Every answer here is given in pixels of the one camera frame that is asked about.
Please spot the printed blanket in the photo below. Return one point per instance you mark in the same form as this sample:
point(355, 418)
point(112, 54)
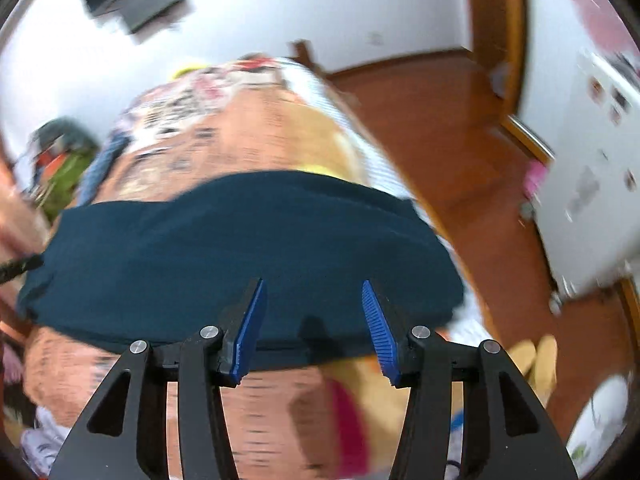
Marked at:
point(250, 125)

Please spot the white refrigerator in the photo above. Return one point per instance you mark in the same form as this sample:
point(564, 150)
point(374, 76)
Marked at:
point(590, 210)

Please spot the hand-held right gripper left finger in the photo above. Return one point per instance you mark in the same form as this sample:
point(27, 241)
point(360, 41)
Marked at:
point(250, 330)

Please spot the green fabric storage box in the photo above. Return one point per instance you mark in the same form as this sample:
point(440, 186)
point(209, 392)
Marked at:
point(70, 175)

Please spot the wooden bed post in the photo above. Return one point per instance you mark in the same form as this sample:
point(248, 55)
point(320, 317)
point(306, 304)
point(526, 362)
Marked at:
point(306, 57)

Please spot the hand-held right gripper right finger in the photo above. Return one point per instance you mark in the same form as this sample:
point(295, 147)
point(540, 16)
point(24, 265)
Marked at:
point(380, 335)

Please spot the yellow slipper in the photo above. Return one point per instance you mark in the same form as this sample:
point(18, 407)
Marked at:
point(545, 365)
point(522, 357)

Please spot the white rounded object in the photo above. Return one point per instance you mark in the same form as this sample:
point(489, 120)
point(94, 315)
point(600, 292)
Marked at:
point(600, 420)

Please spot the dark navy pants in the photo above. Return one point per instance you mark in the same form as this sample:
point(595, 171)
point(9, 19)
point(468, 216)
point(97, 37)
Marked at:
point(225, 240)

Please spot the pink cloth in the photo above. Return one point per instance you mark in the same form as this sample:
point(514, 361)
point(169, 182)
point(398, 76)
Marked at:
point(536, 177)

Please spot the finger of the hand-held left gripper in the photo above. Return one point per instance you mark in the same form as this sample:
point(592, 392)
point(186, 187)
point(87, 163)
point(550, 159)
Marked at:
point(20, 266)

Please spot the small black monitor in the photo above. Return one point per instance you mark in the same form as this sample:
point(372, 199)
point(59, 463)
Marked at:
point(150, 7)

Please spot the blue jeans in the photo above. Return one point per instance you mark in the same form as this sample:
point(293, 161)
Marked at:
point(100, 170)

